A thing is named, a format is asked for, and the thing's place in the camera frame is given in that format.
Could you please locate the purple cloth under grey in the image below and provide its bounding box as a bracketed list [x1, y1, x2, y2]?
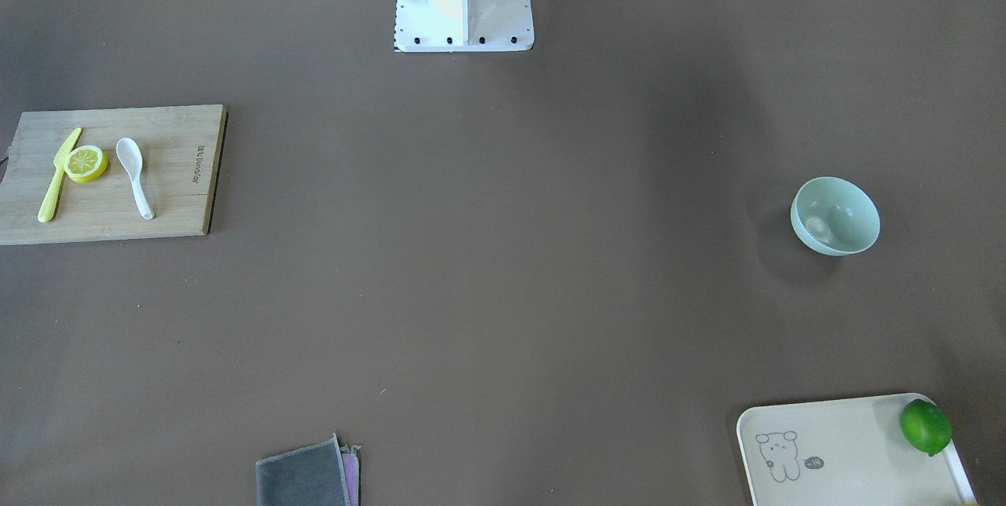
[340, 445, 362, 506]

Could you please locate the cream rabbit tray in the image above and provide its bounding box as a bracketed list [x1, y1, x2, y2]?
[736, 394, 977, 505]

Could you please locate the green lime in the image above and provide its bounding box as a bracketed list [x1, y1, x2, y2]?
[899, 398, 953, 457]

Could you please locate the yellow plastic knife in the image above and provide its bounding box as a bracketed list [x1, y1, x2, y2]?
[37, 127, 83, 223]

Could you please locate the bamboo cutting board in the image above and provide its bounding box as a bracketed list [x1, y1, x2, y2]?
[1, 104, 227, 245]

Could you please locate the white ceramic spoon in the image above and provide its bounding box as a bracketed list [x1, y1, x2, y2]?
[116, 137, 156, 220]

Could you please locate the grey folded cloth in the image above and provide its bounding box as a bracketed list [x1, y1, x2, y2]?
[255, 434, 349, 505]

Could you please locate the lemon half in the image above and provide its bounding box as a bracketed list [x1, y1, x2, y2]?
[64, 145, 110, 183]

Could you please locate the mint green bowl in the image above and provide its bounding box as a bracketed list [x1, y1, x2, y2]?
[789, 176, 881, 258]

